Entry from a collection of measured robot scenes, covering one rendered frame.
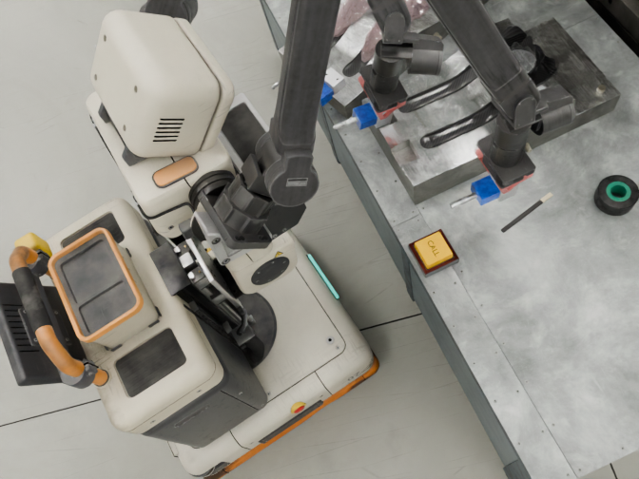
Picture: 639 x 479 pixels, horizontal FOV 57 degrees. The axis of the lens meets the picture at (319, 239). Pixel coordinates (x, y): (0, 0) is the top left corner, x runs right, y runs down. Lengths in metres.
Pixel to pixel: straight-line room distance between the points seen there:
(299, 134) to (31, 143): 2.27
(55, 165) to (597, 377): 2.33
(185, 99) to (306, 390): 1.10
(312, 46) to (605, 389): 0.84
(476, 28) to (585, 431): 0.75
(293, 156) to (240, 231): 0.16
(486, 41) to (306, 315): 1.15
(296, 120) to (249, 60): 1.96
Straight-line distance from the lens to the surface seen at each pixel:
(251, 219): 0.91
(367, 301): 2.11
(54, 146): 2.93
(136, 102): 0.91
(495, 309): 1.26
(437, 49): 1.17
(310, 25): 0.77
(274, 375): 1.81
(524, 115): 0.99
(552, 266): 1.30
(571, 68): 1.49
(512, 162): 1.10
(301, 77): 0.80
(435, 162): 1.29
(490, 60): 0.91
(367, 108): 1.32
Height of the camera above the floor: 2.00
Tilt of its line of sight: 64 degrees down
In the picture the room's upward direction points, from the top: 24 degrees counter-clockwise
